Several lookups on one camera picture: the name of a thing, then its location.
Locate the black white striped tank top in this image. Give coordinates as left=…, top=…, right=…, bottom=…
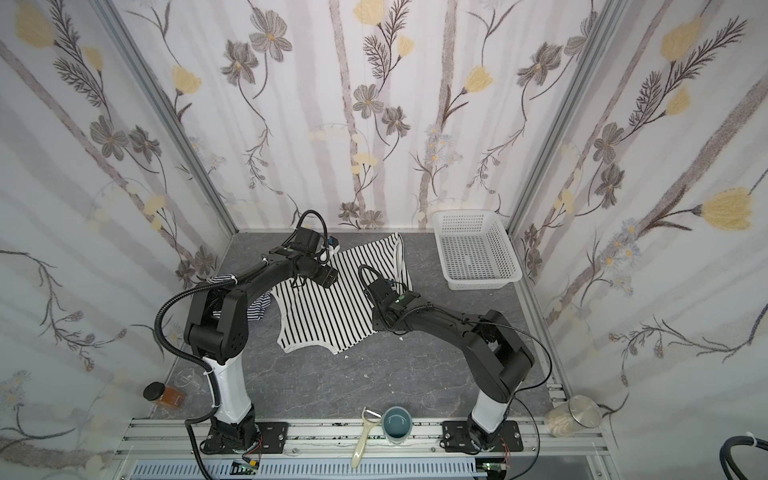
left=271, top=233, right=411, bottom=354

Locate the blue white striped tank top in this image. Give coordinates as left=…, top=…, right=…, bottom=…
left=207, top=274, right=272, bottom=322

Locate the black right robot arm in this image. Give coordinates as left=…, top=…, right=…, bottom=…
left=363, top=279, right=535, bottom=454

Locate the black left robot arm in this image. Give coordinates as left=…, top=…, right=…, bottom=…
left=184, top=227, right=339, bottom=454

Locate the white plastic laundry basket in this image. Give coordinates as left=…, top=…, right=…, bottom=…
left=432, top=210, right=523, bottom=291

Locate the teal ceramic cup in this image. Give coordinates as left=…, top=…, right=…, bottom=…
left=381, top=406, right=413, bottom=445

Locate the clear wine glass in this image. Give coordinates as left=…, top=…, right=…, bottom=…
left=173, top=367, right=206, bottom=392

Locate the amber spice jar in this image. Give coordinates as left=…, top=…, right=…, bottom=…
left=142, top=382, right=186, bottom=409

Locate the clear glass jar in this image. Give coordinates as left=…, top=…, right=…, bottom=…
left=544, top=395, right=602, bottom=437

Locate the cream handled peeler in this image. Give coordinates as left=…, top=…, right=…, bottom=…
left=350, top=408, right=383, bottom=469

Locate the black corrugated left cable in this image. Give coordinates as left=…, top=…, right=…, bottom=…
left=153, top=209, right=330, bottom=480

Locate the aluminium mounting rail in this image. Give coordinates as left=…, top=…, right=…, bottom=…
left=110, top=416, right=619, bottom=480

